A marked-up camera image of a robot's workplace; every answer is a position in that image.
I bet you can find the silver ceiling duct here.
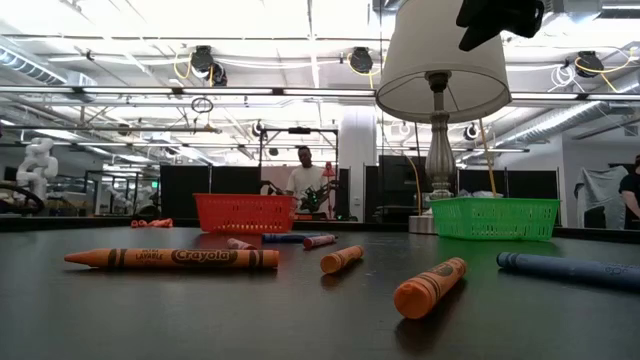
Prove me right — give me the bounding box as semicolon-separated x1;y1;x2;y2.
492;82;640;149
0;44;69;86

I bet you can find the black framed robot enclosure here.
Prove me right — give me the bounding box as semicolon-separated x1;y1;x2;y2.
83;169;162;217

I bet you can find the green plastic basket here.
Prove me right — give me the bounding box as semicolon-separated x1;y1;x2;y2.
428;196;561;243

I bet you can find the black partition panel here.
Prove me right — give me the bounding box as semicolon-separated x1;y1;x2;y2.
159;164;261;219
457;168;560;200

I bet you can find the orange crayon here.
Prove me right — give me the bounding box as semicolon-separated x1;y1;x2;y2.
393;256;469;321
319;244;365;275
63;247;280;271

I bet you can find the person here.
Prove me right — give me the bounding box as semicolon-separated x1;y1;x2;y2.
618;154;640;219
285;145;329;216

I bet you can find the white shade table lamp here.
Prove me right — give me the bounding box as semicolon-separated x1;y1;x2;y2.
374;0;512;235

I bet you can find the black background frame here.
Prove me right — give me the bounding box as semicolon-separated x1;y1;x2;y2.
257;127;341;221

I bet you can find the blue crayon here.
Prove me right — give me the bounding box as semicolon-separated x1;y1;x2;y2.
260;232;326;245
495;251;640;292

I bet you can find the white pillar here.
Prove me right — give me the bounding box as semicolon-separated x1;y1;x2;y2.
339;107;379;221

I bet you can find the yellow hanging power cord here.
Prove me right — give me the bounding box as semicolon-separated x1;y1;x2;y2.
405;154;422;214
477;118;499;199

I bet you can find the black curved hose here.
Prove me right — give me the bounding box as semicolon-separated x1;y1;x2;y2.
0;180;47;217

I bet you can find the red plastic basket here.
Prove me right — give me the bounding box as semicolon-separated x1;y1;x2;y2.
192;192;299;236

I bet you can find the black aluminium rig frame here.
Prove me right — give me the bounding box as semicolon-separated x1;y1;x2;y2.
0;213;640;242

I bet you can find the black screen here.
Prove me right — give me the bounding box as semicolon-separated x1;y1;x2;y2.
378;154;429;194

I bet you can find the grey cloth cover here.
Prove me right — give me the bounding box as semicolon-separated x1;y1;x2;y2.
573;165;631;230

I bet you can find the long ceiling light bar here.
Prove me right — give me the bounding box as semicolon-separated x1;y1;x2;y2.
0;85;377;98
508;91;640;102

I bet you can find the pink crayon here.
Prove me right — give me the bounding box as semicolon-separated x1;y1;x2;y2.
302;234;339;250
226;237;259;251

